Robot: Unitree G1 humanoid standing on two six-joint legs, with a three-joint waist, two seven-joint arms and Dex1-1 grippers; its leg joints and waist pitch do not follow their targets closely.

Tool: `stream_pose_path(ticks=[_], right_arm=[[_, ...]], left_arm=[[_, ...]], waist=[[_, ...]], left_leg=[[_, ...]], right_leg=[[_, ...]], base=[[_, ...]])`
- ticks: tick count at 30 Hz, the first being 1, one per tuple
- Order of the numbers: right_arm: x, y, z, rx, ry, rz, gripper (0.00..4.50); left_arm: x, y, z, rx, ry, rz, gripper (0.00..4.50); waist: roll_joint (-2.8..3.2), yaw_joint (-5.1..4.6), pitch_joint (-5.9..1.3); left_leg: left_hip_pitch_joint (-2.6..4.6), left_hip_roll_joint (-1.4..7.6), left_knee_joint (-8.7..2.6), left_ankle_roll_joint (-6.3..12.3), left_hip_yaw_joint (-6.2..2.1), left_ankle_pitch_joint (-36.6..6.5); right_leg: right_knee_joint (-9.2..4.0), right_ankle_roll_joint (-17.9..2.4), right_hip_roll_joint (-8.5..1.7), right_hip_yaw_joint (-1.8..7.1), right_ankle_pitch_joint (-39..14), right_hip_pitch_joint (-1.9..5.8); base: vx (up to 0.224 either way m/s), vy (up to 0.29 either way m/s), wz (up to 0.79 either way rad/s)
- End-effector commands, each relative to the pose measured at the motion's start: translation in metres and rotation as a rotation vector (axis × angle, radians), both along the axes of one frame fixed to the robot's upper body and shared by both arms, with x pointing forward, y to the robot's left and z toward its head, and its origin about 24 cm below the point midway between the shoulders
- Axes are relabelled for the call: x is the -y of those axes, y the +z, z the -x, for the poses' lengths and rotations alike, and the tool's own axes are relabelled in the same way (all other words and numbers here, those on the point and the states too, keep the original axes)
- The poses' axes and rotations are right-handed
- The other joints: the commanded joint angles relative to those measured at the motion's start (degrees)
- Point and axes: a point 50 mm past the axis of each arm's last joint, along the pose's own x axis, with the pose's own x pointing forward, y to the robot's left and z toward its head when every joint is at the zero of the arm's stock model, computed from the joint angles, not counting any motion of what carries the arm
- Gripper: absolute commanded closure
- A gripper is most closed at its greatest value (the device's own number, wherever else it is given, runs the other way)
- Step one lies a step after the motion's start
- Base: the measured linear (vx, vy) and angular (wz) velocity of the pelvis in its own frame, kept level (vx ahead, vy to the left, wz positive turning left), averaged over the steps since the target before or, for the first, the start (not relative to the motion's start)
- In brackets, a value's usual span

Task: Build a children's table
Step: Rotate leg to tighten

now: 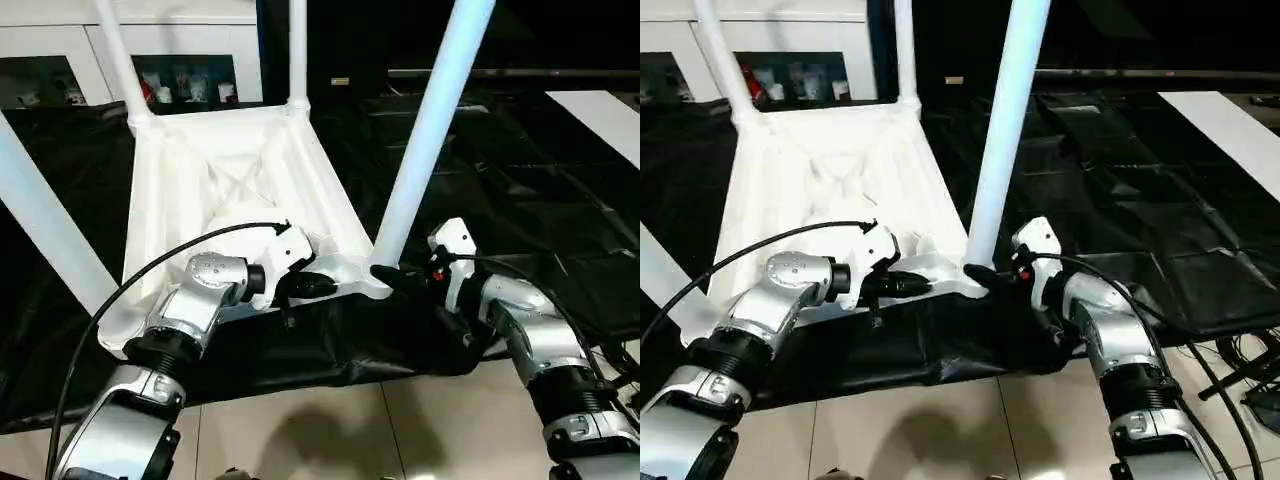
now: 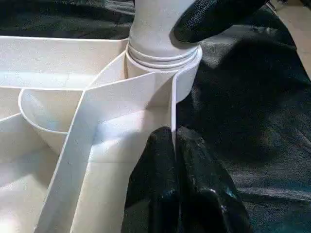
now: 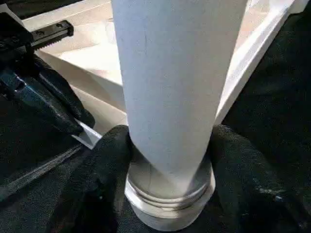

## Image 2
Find black mat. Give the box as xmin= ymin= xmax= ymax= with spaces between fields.
xmin=0 ymin=0 xmax=311 ymax=233

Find white plastic table leg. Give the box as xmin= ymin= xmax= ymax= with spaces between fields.
xmin=127 ymin=0 xmax=204 ymax=71

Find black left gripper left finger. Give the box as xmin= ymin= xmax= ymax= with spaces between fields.
xmin=123 ymin=125 xmax=177 ymax=233

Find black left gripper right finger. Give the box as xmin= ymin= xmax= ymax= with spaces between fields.
xmin=175 ymin=126 xmax=253 ymax=233

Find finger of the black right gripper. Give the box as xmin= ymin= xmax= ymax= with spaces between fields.
xmin=171 ymin=0 xmax=268 ymax=44

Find white plastic table top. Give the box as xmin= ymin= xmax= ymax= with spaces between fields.
xmin=0 ymin=35 xmax=204 ymax=233

